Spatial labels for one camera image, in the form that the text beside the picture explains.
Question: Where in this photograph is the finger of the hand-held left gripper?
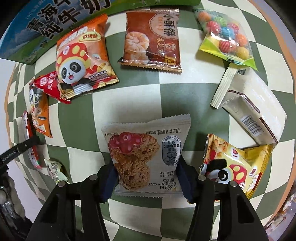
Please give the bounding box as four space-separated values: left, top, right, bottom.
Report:
0 136 40 163

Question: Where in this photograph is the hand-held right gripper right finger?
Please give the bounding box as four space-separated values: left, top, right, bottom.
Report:
177 156 270 241

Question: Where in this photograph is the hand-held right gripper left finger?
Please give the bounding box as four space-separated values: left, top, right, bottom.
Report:
29 162 119 241

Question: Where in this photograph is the oat cookie packet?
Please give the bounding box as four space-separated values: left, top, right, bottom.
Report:
101 113 192 199

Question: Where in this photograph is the small red snack packet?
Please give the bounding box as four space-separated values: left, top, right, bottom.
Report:
34 71 73 105

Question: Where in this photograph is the white brown-striped snack packet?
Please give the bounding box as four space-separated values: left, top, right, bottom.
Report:
209 67 287 144

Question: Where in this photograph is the blue green milk carton box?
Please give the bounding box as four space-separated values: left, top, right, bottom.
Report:
0 0 202 66

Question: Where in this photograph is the person's left hand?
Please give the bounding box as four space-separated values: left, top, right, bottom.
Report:
0 178 25 219

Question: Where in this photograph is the red white snack packet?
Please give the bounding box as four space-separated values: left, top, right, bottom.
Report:
21 111 41 169

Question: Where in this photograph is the orange sunflower seed packet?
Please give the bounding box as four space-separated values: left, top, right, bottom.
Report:
27 81 53 138

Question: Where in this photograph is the small pale green candy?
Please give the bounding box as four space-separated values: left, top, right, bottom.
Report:
43 159 70 184

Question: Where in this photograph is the yellow panda snack packet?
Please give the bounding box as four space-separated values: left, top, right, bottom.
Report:
198 133 275 202

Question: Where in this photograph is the green white checkered mat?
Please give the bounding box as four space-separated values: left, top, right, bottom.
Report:
3 0 296 241

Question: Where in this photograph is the orange panda snack packet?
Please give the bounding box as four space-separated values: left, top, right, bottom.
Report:
55 13 120 100

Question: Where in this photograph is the brown pastry snack packet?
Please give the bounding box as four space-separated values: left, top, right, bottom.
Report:
117 9 184 74

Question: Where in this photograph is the colourful candy ball bag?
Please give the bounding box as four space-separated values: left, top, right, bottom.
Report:
193 8 258 71

